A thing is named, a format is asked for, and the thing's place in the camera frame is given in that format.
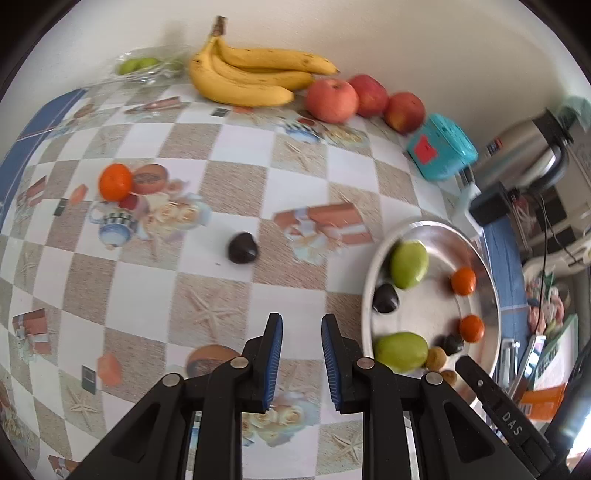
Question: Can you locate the green mango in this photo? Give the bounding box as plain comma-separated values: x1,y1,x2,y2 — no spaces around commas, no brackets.
390,240,430,291
374,332,429,374

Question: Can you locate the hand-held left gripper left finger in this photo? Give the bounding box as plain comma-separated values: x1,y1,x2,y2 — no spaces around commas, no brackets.
76,313,283,480

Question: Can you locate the clear plastic clamshell container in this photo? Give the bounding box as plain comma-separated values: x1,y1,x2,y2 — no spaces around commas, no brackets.
108,44,190,86

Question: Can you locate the steel thermos kettle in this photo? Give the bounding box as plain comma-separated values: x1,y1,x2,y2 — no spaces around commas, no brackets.
475,108,575,195

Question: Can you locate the orange packet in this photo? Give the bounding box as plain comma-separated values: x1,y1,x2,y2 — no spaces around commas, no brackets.
519,383,568,421

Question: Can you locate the small tangerine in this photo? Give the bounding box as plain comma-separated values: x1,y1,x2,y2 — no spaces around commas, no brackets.
451,268,477,297
459,315,485,343

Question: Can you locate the round metal plate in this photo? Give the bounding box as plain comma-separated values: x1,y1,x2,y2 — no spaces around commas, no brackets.
360,220,502,402

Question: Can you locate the teal plastic box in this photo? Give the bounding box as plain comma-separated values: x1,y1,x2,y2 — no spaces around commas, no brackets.
406,114,478,182

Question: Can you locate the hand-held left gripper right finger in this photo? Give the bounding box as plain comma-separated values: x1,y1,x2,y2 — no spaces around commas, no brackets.
321,314,527,480

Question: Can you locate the large orange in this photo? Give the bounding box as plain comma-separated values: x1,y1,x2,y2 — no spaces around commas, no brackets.
99,163,134,201

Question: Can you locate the black power adapter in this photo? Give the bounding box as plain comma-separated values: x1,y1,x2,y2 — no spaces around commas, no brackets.
469,181,512,227

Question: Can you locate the black cable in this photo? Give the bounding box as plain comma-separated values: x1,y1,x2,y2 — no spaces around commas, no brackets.
538,194,555,289

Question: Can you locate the white plastic holder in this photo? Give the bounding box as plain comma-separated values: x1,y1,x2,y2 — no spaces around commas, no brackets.
455,178,476,222

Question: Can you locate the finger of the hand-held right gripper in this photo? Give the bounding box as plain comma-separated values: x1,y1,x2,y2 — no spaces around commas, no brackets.
455,356,555,478

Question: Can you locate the yellow banana bunch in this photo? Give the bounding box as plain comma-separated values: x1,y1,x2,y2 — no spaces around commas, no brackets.
189,15,341,108

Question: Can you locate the red apple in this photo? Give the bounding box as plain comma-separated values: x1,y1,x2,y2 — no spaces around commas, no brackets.
305,78,360,124
384,92,426,134
348,74,389,117

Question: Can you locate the green printed packet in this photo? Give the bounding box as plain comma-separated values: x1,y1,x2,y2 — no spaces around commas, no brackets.
536,314,580,393

